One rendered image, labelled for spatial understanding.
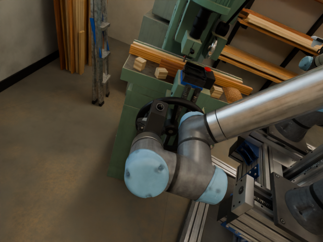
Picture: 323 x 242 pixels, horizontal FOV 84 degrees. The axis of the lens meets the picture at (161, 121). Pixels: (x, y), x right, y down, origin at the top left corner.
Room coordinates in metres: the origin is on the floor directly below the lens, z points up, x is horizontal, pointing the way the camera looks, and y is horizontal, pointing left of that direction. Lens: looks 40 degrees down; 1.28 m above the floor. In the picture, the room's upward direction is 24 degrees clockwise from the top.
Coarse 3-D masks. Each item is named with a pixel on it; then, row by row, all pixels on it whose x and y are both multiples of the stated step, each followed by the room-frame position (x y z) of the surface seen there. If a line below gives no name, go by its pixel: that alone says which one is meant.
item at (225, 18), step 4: (236, 0) 1.08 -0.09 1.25; (240, 0) 1.09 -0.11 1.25; (244, 0) 1.09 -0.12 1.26; (236, 4) 1.08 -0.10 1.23; (240, 4) 1.09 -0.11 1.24; (232, 8) 1.08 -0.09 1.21; (236, 8) 1.09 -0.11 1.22; (232, 12) 1.08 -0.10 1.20; (220, 16) 1.08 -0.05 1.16; (224, 16) 1.08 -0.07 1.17; (228, 16) 1.08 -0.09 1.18; (236, 16) 1.09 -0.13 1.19; (224, 20) 1.08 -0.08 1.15; (232, 20) 1.09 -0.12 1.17
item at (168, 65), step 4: (164, 60) 0.77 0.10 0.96; (168, 60) 0.79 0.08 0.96; (160, 64) 0.77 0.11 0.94; (164, 64) 0.78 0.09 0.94; (168, 64) 0.78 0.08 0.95; (172, 64) 0.78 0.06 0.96; (176, 64) 0.79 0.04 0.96; (168, 68) 0.78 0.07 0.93; (172, 68) 0.78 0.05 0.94; (176, 68) 0.79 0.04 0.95; (180, 68) 0.79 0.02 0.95; (168, 72) 0.78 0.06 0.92; (172, 72) 0.78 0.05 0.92; (176, 72) 0.79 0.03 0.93; (172, 76) 0.79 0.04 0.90
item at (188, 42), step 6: (186, 30) 0.95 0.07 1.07; (186, 36) 0.86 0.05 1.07; (186, 42) 0.83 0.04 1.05; (192, 42) 0.84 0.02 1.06; (198, 42) 0.84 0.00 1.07; (186, 48) 0.83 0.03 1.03; (192, 48) 0.84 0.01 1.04; (198, 48) 0.84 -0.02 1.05; (186, 54) 0.84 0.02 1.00; (192, 54) 0.84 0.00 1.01
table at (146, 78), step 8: (136, 56) 0.83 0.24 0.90; (128, 64) 0.72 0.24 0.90; (152, 64) 0.82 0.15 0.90; (128, 72) 0.68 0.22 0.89; (136, 72) 0.69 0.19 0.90; (144, 72) 0.71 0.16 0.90; (152, 72) 0.75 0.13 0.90; (128, 80) 0.68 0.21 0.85; (136, 80) 0.69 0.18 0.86; (144, 80) 0.69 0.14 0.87; (152, 80) 0.70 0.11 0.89; (160, 80) 0.71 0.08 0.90; (168, 80) 0.74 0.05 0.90; (152, 88) 0.70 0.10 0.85; (160, 88) 0.71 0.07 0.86; (168, 88) 0.72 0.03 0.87; (168, 96) 0.66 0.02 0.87; (224, 96) 0.83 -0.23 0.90; (208, 104) 0.76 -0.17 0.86; (216, 104) 0.76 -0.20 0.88; (224, 104) 0.77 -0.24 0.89; (184, 112) 0.64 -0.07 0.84
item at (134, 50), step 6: (132, 48) 0.83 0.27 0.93; (138, 48) 0.83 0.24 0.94; (144, 48) 0.86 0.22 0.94; (138, 54) 0.83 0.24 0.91; (144, 54) 0.84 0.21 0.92; (150, 54) 0.84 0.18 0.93; (156, 54) 0.85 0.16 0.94; (150, 60) 0.85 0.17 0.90; (156, 60) 0.85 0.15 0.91; (216, 78) 0.91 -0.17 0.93; (222, 78) 0.92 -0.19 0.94; (216, 84) 0.92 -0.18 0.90; (222, 84) 0.92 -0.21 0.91; (228, 84) 0.93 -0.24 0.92; (234, 84) 0.93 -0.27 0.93; (240, 84) 0.95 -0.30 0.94; (240, 90) 0.94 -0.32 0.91; (246, 90) 0.95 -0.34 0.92
